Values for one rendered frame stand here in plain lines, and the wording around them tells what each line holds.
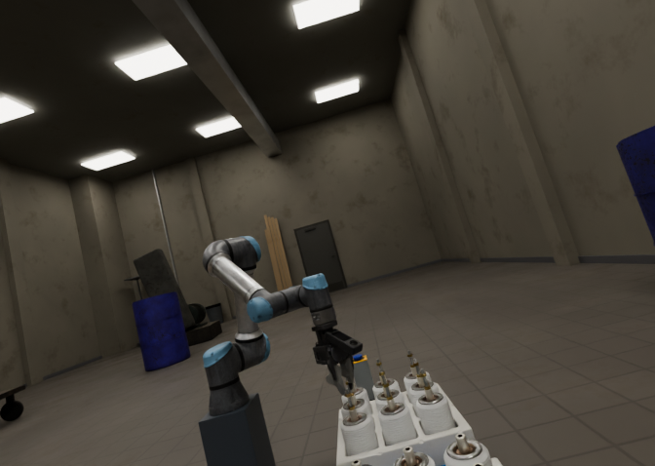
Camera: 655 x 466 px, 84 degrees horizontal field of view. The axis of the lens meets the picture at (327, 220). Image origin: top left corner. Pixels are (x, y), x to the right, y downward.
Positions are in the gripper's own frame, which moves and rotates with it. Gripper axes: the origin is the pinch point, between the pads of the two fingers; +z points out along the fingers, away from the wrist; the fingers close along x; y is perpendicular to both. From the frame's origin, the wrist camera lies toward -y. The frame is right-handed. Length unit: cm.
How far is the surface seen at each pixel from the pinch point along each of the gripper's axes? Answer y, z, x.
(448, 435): -22.8, 16.8, -10.6
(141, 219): 1125, -353, -378
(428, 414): -17.8, 11.9, -11.1
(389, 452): -10.0, 17.1, 0.8
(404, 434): -12.2, 15.0, -5.3
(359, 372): 22.9, 7.3, -30.1
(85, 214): 1129, -384, -225
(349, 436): -0.1, 11.9, 4.6
